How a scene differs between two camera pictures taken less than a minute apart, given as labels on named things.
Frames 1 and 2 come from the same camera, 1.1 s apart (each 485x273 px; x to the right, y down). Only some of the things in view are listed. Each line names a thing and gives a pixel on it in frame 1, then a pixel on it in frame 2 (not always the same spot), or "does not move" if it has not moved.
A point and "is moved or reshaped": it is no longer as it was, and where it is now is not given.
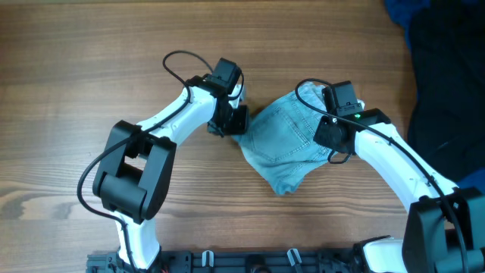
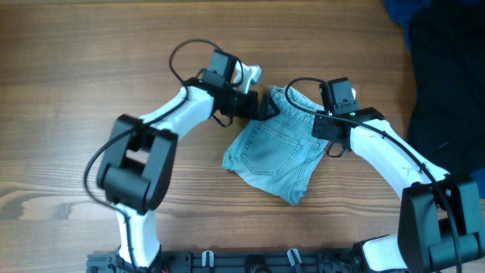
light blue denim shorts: (280, 141) is moved or reshaped
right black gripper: (320, 135) does not move
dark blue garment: (402, 12) does not move
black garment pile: (447, 126) does not move
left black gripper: (238, 123) to (245, 109)
